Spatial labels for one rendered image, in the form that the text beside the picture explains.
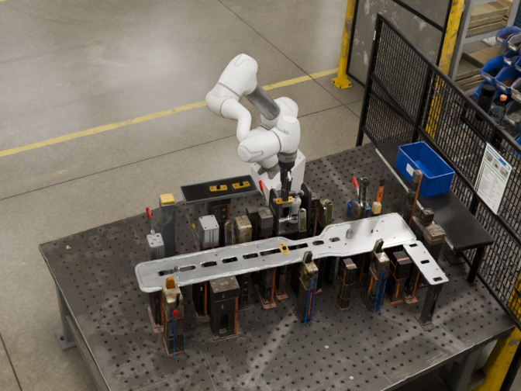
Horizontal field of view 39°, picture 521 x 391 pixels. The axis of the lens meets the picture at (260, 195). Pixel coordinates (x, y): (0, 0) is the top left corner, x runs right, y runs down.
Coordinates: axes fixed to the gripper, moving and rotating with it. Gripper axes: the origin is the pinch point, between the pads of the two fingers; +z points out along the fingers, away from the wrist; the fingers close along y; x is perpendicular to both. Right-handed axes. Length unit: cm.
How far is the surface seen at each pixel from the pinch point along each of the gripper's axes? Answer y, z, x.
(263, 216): -10.3, 22.1, -7.0
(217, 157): -207, 134, 10
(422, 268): 32, 31, 60
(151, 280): 14, 27, -65
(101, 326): 10, 57, -91
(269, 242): 0.2, 29.7, -6.5
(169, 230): -21, 31, -52
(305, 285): 26.9, 34.4, 3.9
